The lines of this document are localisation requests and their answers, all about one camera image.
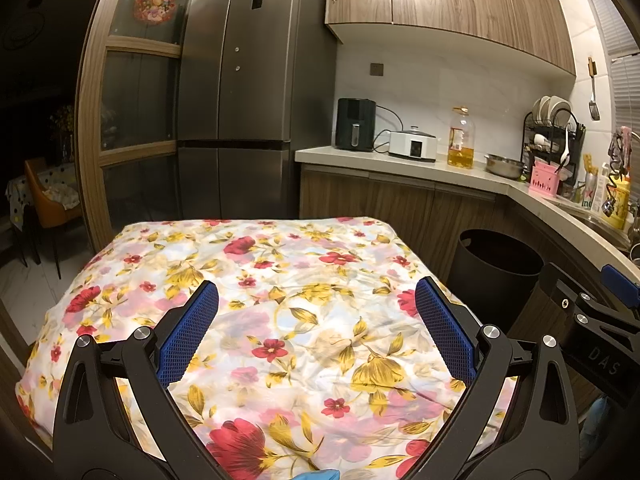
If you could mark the dried flower bouquet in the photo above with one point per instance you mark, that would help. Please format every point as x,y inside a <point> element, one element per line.
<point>62,125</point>

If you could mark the black trash bin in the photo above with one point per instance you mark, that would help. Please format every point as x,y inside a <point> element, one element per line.
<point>480,270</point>

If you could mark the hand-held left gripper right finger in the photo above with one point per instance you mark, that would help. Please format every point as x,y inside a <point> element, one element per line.
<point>447,335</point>

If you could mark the white electric cooker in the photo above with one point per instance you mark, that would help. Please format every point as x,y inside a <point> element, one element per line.
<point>412,146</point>

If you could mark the steel bowl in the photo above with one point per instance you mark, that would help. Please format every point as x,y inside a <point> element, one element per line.
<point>504,166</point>

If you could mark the yellow bottle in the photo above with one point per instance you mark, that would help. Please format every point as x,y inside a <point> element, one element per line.
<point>619,205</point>

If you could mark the black air fryer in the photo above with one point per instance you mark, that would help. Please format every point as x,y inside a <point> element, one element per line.
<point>355,124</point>

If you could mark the dotted tablecloth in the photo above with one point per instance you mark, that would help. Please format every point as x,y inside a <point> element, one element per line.
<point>17,200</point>

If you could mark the orange chair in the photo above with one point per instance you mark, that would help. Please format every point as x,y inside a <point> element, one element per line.
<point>50,215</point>

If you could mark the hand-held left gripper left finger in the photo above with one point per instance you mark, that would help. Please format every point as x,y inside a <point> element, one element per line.
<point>187,340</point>

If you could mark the black dish rack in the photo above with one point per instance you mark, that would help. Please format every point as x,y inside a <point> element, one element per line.
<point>552,117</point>

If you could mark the wooden glass sliding door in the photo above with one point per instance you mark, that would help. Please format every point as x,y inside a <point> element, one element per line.
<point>135,100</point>

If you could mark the hanging metal spatula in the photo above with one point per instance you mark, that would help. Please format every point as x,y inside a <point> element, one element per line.
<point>593,107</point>

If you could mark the pink cloth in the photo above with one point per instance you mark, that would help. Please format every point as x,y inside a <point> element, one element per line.
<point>620,145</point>

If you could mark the kitchen counter with wooden cabinets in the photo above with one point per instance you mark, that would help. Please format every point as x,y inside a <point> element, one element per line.
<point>380,195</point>

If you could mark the person's left hand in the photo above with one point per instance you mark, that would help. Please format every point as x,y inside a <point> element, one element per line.
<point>315,475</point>

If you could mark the cooking oil bottle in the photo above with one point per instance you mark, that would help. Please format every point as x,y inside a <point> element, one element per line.
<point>460,142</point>

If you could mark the white ladle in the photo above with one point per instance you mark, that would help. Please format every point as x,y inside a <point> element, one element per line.
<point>565,156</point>

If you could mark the pink box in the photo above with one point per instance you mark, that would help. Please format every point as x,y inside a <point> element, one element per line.
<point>543,180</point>

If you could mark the person's right hand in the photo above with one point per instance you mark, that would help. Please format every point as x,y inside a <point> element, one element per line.
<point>597,425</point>

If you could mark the white bottle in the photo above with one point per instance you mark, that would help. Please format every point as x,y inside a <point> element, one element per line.
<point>601,195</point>

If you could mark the wooden wall cabinet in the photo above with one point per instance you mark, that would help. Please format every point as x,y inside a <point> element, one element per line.
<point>450,0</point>

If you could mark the wall socket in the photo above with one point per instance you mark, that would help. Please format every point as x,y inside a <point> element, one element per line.
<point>377,69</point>

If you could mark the white cloth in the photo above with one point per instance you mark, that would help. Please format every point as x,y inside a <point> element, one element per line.
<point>62,196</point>

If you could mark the window blinds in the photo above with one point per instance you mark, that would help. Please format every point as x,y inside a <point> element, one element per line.
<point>622,70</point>

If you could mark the dark steel refrigerator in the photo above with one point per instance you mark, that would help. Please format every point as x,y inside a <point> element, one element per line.
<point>250,90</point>

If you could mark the printed drink can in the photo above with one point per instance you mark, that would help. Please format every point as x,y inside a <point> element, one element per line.
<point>589,190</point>

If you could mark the floral printed blanket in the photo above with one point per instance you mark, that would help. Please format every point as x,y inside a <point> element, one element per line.
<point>300,310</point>

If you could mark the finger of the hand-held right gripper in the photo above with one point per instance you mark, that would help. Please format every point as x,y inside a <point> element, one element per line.
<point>622,280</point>
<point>560,287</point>

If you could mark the round flower sticker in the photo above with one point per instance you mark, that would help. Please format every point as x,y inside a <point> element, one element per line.
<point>155,5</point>

